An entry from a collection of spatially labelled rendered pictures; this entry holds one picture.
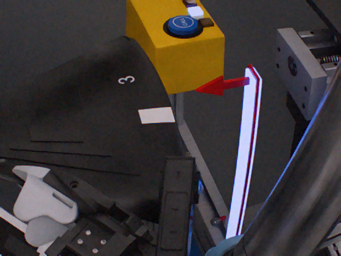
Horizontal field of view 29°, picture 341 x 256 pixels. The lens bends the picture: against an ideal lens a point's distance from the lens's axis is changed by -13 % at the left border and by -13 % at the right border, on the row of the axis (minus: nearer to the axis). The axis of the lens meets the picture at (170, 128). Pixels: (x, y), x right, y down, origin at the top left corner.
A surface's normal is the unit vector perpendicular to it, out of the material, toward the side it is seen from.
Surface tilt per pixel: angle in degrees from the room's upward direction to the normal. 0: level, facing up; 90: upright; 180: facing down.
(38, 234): 10
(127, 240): 6
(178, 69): 90
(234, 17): 90
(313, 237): 89
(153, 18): 0
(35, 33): 90
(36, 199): 6
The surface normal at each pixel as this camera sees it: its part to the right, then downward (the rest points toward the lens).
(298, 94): -0.95, 0.20
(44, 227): -0.08, -0.62
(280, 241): -0.51, 0.40
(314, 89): 0.31, 0.66
